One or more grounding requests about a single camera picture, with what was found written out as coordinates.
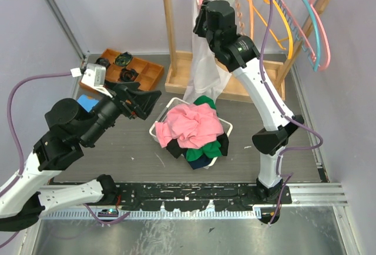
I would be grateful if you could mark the pink plastic hanger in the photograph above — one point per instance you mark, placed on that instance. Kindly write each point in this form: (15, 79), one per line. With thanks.
(325, 47)

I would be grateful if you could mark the dark rolled sock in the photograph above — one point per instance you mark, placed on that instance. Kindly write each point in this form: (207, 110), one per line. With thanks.
(128, 75)
(123, 59)
(103, 62)

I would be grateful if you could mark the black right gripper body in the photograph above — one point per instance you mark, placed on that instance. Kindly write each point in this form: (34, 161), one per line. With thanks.
(200, 27)

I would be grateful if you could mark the wooden clothes rack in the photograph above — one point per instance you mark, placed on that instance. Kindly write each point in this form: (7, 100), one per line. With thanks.
(179, 70)

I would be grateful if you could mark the black t shirt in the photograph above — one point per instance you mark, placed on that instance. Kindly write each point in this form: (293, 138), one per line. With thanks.
(175, 150)

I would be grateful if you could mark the white t shirt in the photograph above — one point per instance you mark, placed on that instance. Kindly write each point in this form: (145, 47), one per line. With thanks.
(206, 76)

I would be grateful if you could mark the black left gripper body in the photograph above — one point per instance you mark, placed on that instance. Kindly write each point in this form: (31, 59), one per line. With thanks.
(128, 107)

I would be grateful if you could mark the pink t shirt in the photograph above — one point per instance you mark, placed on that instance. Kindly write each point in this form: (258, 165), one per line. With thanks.
(192, 126)

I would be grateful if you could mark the blue folded cloth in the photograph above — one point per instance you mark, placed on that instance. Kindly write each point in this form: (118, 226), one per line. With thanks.
(86, 103)

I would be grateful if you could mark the yellow plastic hanger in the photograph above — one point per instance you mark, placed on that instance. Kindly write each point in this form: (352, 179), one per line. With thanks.
(287, 43)

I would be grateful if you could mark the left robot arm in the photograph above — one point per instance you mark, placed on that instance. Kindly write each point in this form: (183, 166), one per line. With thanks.
(71, 128)

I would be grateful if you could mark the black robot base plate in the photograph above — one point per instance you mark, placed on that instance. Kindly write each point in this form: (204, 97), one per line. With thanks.
(188, 197)

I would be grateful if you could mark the green t shirt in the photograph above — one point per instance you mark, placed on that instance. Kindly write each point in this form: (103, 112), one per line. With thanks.
(211, 150)

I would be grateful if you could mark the navy blue t shirt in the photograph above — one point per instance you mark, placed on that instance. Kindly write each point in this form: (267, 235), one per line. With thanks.
(201, 162)

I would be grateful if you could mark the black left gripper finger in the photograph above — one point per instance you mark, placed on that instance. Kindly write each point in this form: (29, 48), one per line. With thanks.
(145, 102)
(134, 86)

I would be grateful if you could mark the light blue metal-hook hanger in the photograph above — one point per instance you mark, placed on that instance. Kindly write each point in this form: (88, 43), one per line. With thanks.
(313, 54)

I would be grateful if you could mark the orange plastic hanger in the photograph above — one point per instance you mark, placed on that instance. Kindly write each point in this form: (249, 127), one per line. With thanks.
(242, 24)

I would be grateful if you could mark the white plastic basket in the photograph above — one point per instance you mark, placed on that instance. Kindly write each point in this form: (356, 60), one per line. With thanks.
(227, 126)

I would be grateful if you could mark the orange wooden compartment tray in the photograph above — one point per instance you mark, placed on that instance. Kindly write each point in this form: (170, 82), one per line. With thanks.
(149, 73)

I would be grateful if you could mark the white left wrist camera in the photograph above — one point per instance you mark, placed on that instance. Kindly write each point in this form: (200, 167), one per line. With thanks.
(92, 76)

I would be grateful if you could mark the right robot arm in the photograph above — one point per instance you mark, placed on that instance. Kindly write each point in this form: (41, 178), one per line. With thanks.
(240, 56)

